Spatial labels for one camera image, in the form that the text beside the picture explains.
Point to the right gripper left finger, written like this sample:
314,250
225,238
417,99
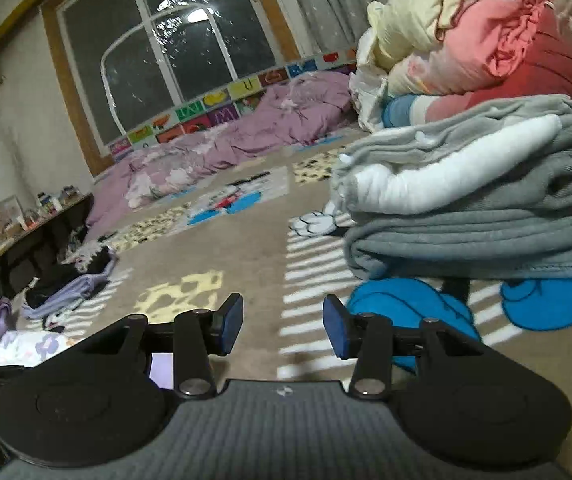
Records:
225,325

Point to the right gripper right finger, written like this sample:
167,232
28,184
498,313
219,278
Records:
341,328

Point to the white purple floral garment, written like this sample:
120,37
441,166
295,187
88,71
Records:
29,348

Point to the beige cartoon carpet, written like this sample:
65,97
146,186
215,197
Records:
283,278

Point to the grey folded blanket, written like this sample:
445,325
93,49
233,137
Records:
484,194

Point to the dark low side table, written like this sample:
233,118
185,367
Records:
29,254

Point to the purple floral quilt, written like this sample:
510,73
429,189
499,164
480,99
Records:
300,111

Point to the colourful alphabet foam border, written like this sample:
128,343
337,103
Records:
225,104

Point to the wood framed window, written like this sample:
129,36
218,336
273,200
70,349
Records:
121,64

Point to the yellow pink bedding pile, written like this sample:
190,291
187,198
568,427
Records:
425,60

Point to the white curved tube frame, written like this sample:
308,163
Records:
195,13

